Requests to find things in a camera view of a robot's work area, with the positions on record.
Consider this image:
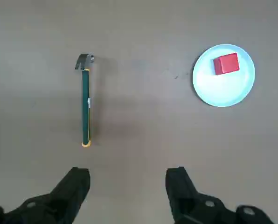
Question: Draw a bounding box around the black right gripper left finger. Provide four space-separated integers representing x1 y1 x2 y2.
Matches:
0 167 91 224

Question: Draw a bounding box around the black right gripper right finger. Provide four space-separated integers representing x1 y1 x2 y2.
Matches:
165 166 275 224

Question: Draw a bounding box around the green handled claw hammer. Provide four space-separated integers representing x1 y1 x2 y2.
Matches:
74 53 95 147

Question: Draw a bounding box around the white round plate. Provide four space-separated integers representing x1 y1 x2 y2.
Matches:
192 43 256 108

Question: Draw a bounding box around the red wooden cube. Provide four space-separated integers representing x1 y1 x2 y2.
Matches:
212 52 240 76

